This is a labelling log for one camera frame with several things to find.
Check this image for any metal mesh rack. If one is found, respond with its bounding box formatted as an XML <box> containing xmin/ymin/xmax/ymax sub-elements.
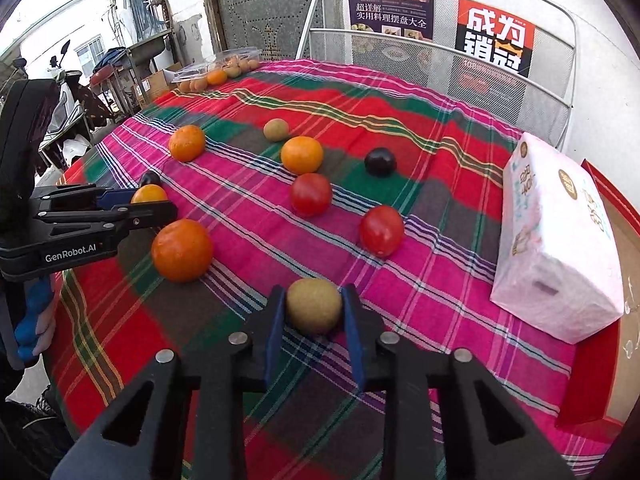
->
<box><xmin>295</xmin><ymin>0</ymin><xmax>578</xmax><ymax>150</ymax></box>

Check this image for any large orange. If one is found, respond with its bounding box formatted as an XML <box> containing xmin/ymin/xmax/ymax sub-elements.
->
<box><xmin>151</xmin><ymin>219</ymin><xmax>214</xmax><ymax>283</ymax></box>

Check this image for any red cardboard box tray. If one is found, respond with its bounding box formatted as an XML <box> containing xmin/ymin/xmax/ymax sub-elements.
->
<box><xmin>556</xmin><ymin>160</ymin><xmax>639</xmax><ymax>443</ymax></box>

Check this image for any dark cookbook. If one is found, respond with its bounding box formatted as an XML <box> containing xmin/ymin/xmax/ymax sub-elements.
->
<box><xmin>348</xmin><ymin>0</ymin><xmax>435</xmax><ymax>41</ymax></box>

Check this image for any studded metal door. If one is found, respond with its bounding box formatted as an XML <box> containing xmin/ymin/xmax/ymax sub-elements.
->
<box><xmin>203</xmin><ymin>0</ymin><xmax>310</xmax><ymax>61</ymax></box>

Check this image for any blue gloved left hand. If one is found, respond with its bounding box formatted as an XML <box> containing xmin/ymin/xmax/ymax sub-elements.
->
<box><xmin>14</xmin><ymin>275</ymin><xmax>55</xmax><ymax>363</ymax></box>

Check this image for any clear plastic fruit container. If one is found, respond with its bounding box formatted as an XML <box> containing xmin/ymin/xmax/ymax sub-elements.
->
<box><xmin>165</xmin><ymin>47</ymin><xmax>262</xmax><ymax>93</ymax></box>

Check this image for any small yellow orange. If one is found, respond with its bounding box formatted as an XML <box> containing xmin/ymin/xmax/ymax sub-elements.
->
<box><xmin>130</xmin><ymin>184</ymin><xmax>168</xmax><ymax>204</ymax></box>

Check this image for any scooter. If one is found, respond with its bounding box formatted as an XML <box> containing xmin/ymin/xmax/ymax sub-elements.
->
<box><xmin>36</xmin><ymin>40</ymin><xmax>114</xmax><ymax>176</ymax></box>

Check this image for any cardboard box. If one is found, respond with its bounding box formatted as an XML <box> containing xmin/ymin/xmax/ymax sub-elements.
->
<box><xmin>134</xmin><ymin>63</ymin><xmax>182</xmax><ymax>107</ymax></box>

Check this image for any small kiwi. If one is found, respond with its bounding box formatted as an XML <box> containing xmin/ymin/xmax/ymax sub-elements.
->
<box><xmin>262</xmin><ymin>118</ymin><xmax>290</xmax><ymax>142</ymax></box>

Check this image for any plaid tablecloth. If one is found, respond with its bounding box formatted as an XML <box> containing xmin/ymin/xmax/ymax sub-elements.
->
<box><xmin>44</xmin><ymin>60</ymin><xmax>606</xmax><ymax>474</ymax></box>

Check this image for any dark plum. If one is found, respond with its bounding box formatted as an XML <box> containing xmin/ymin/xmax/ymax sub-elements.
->
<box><xmin>139</xmin><ymin>170</ymin><xmax>162</xmax><ymax>188</ymax></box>
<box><xmin>364</xmin><ymin>148</ymin><xmax>397</xmax><ymax>178</ymax></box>

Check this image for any white tissue pack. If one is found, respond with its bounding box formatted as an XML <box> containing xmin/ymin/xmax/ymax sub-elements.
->
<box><xmin>490</xmin><ymin>132</ymin><xmax>622</xmax><ymax>344</ymax></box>

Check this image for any red tomato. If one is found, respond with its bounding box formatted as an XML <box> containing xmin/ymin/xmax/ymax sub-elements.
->
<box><xmin>290</xmin><ymin>174</ymin><xmax>333</xmax><ymax>217</ymax></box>
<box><xmin>358</xmin><ymin>205</ymin><xmax>405</xmax><ymax>258</ymax></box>

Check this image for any red black white book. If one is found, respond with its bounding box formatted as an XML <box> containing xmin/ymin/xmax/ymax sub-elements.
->
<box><xmin>454</xmin><ymin>0</ymin><xmax>536</xmax><ymax>77</ymax></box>

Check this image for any green kiwi fruit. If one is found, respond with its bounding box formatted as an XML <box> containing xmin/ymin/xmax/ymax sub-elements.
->
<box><xmin>286</xmin><ymin>278</ymin><xmax>342</xmax><ymax>335</ymax></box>

